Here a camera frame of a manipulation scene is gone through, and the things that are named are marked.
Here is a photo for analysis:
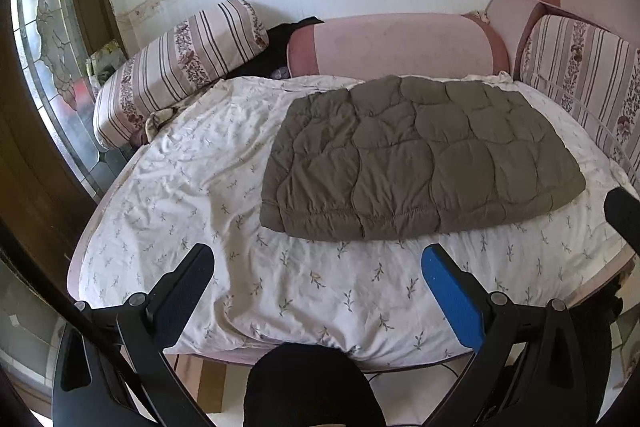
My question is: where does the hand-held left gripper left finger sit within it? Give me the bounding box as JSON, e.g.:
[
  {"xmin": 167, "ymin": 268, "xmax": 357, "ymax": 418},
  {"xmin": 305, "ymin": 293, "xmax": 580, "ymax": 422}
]
[{"xmin": 52, "ymin": 243, "xmax": 216, "ymax": 427}]

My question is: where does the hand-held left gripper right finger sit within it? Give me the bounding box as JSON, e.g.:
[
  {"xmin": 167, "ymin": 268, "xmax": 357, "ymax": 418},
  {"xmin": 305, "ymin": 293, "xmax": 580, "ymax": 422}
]
[{"xmin": 421, "ymin": 244, "xmax": 586, "ymax": 427}]

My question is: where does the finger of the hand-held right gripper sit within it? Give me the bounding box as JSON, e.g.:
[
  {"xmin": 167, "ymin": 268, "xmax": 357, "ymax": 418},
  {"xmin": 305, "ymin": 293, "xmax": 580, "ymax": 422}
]
[{"xmin": 603, "ymin": 187, "xmax": 640, "ymax": 258}]

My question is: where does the olive quilted jacket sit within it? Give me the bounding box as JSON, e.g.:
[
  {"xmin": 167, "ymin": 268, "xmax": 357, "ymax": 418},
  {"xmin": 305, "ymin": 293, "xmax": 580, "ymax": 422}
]
[{"xmin": 260, "ymin": 75, "xmax": 587, "ymax": 242}]

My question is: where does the pink round bed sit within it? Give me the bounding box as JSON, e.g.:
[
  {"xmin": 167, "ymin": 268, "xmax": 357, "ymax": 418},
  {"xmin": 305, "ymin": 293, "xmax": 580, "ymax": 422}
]
[{"xmin": 66, "ymin": 72, "xmax": 636, "ymax": 373}]

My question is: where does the white leaf-print bed sheet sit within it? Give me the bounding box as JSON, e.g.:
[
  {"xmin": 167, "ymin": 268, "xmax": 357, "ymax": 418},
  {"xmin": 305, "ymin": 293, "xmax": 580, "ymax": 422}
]
[{"xmin": 77, "ymin": 74, "xmax": 633, "ymax": 370}]

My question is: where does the striped floral folded quilt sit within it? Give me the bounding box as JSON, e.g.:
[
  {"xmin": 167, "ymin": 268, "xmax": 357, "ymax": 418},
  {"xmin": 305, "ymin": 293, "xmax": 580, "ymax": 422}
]
[{"xmin": 515, "ymin": 14, "xmax": 640, "ymax": 188}]

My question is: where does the person's leg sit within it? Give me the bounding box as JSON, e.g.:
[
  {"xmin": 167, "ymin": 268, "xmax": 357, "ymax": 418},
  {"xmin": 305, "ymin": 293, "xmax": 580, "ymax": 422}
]
[{"xmin": 242, "ymin": 342, "xmax": 387, "ymax": 427}]

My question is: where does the striped floral pillow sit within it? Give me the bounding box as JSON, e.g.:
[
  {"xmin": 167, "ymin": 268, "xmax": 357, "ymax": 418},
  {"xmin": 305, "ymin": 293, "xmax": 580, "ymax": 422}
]
[{"xmin": 92, "ymin": 0, "xmax": 271, "ymax": 150}]

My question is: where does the floral printed box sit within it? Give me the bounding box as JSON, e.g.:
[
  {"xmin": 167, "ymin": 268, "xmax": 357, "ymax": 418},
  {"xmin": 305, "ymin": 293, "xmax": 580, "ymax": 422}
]
[{"xmin": 87, "ymin": 41, "xmax": 126, "ymax": 84}]

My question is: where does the long pink bolster cushion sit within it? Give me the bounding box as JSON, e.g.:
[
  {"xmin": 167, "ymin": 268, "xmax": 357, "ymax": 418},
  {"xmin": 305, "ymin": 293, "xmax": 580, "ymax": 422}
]
[{"xmin": 287, "ymin": 13, "xmax": 510, "ymax": 78}]

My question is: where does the black cloth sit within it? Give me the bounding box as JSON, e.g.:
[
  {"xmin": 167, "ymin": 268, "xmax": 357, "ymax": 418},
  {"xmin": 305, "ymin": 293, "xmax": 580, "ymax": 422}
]
[{"xmin": 230, "ymin": 17, "xmax": 326, "ymax": 80}]

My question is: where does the stained glass wooden door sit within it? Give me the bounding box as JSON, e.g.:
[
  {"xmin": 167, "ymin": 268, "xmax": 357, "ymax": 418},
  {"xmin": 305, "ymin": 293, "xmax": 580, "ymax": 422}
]
[{"xmin": 0, "ymin": 0, "xmax": 136, "ymax": 202}]

